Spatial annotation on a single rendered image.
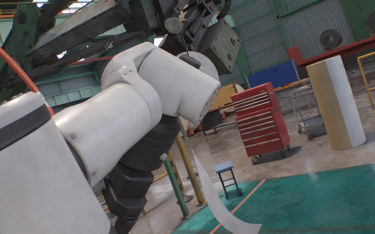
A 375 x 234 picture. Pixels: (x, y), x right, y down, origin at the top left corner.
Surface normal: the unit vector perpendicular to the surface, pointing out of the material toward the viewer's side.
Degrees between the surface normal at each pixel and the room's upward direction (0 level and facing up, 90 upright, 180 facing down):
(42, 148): 93
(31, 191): 99
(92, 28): 140
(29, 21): 90
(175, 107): 93
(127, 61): 52
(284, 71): 90
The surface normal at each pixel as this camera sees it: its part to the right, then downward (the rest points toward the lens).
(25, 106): 0.89, -0.29
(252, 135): -0.51, 0.22
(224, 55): 0.72, -0.23
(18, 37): -0.29, 0.15
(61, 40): -0.13, 0.88
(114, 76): -0.57, -0.32
